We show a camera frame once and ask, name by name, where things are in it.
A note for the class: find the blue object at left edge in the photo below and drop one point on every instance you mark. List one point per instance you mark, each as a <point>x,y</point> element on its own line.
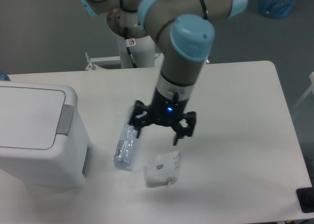
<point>4,77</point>

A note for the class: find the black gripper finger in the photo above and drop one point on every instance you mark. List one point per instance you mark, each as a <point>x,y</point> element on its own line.
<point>140,116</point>
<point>184,126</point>

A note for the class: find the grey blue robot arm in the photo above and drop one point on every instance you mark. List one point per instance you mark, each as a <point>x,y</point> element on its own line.
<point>183,31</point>

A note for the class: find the black device at table edge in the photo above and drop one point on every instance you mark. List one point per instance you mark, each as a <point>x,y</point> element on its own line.
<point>306,199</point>

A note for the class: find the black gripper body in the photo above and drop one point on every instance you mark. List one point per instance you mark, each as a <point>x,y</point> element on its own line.
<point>167,112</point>

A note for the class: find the clear plastic water bottle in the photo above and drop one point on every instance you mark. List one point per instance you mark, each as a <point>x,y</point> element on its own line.
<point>126,145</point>

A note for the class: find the blue water jug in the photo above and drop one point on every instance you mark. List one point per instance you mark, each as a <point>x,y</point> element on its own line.
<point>275,8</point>

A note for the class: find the white frame at right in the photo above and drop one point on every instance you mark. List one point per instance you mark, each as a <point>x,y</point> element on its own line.
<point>307,96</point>

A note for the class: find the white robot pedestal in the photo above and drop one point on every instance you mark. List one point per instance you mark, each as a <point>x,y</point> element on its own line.
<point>135,46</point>

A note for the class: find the clear plastic bag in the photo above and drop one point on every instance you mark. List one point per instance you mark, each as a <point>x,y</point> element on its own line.
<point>163,170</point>

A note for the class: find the white trash can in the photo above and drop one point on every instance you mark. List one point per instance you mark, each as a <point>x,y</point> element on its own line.
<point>43,139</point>

